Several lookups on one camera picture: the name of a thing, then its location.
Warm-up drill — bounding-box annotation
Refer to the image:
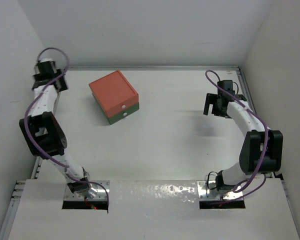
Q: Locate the orange drawer box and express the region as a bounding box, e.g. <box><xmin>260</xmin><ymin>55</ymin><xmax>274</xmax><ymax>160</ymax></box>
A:
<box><xmin>88</xmin><ymin>70</ymin><xmax>139</xmax><ymax>118</ymax></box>

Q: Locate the green drawer box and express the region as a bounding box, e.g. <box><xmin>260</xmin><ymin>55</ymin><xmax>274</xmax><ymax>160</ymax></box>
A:
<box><xmin>93</xmin><ymin>93</ymin><xmax>140</xmax><ymax>125</ymax></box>

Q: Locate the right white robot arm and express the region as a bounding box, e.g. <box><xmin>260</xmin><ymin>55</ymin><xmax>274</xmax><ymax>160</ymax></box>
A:
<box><xmin>203</xmin><ymin>80</ymin><xmax>283</xmax><ymax>191</ymax></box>

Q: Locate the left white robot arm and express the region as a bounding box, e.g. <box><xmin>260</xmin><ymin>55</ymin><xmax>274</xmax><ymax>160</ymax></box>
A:
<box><xmin>19</xmin><ymin>58</ymin><xmax>91</xmax><ymax>198</ymax></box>

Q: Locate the white front cover board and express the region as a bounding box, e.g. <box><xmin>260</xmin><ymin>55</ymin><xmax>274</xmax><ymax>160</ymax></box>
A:
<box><xmin>9</xmin><ymin>179</ymin><xmax>299</xmax><ymax>240</ymax></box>

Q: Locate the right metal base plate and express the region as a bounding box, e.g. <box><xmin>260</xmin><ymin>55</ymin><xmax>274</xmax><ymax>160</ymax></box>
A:
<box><xmin>197</xmin><ymin>180</ymin><xmax>243</xmax><ymax>202</ymax></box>

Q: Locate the metal base plate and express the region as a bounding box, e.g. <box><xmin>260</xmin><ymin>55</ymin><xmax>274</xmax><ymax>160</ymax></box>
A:
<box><xmin>197</xmin><ymin>180</ymin><xmax>243</xmax><ymax>202</ymax></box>
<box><xmin>64</xmin><ymin>181</ymin><xmax>110</xmax><ymax>201</ymax></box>

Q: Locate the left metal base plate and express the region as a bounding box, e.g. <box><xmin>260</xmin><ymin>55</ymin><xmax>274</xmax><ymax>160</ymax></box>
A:
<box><xmin>64</xmin><ymin>181</ymin><xmax>110</xmax><ymax>201</ymax></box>

